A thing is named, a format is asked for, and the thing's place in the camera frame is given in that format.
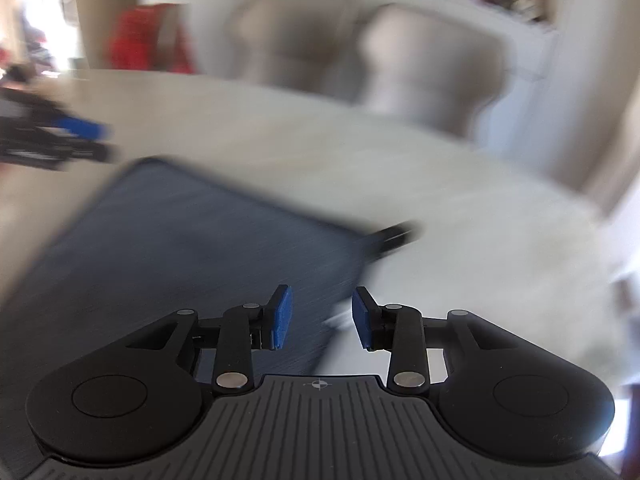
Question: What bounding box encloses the small black object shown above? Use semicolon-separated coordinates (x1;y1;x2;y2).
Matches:
368;219;422;259

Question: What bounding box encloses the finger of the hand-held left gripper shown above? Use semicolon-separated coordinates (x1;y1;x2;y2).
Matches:
0;88;110;142
0;132;115;170

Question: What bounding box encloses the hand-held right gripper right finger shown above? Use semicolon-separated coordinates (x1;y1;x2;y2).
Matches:
351;285;507;395

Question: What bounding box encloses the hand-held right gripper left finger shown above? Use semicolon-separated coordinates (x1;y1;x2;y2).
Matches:
125;284;294;394

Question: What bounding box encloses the grey upholstered chair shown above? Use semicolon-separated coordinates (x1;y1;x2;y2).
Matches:
226;0;373;92
356;4;507;135

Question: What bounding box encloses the dark blue towel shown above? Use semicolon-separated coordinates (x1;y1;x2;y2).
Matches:
0;156;382;480

